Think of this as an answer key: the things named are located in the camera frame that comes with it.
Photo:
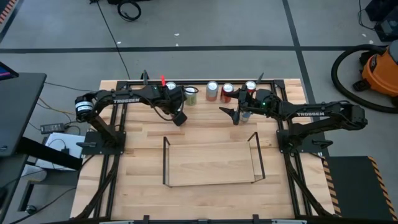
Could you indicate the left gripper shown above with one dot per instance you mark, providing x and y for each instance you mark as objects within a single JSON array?
[{"x": 174, "y": 98}]

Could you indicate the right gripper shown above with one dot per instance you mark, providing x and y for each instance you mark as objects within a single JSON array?
[{"x": 252, "y": 102}]

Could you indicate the dark red soda can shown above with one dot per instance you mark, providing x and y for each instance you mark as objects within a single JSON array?
[{"x": 227, "y": 93}]

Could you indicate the green soda can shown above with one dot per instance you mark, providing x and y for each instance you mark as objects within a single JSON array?
[{"x": 170, "y": 85}]

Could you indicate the pale green drink can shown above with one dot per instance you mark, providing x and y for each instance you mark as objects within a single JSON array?
[{"x": 190, "y": 98}]

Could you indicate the silver can blue tab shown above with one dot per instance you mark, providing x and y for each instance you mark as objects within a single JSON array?
[{"x": 245, "y": 117}]

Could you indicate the silver and orange can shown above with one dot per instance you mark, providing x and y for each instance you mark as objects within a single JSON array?
[{"x": 212, "y": 91}]

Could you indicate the orange-red soda can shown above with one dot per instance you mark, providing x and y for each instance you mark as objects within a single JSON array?
[{"x": 251, "y": 85}]

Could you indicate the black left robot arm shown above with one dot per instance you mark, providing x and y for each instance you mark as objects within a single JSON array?
[{"x": 124, "y": 100}]

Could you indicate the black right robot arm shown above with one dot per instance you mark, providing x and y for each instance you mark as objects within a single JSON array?
[{"x": 311, "y": 113}]

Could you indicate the red tag on wrist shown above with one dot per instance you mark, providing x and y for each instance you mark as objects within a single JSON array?
[{"x": 163, "y": 80}]

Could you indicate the orange shop vacuum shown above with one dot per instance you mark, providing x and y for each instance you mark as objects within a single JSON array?
[
  {"x": 335, "y": 74},
  {"x": 382, "y": 74}
]

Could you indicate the white power box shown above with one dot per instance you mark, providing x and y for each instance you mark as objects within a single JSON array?
[{"x": 74, "y": 146}]

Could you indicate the black power adapter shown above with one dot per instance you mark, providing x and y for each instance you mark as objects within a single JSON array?
[{"x": 52, "y": 127}]

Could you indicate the black platform hazard stripes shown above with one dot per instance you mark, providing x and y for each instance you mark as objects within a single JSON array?
[{"x": 354, "y": 186}]

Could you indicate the black desk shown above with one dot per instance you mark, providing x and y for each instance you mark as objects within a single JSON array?
[{"x": 18, "y": 109}]

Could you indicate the screen with colourful display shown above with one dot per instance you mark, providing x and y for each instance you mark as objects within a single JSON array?
[{"x": 6, "y": 73}]

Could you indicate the black equipment case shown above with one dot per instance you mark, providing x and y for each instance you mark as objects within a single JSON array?
[
  {"x": 388, "y": 29},
  {"x": 382, "y": 7}
]

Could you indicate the black caster wheel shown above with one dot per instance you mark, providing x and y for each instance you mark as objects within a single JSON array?
[{"x": 31, "y": 209}]

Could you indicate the black mat orange striped edge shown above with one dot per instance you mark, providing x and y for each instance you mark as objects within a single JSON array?
[{"x": 7, "y": 9}]

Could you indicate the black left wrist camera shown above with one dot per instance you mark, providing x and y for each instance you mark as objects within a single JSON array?
[{"x": 179, "y": 119}]

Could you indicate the black aluminium table frame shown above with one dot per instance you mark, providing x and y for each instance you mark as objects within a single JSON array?
[{"x": 200, "y": 82}]

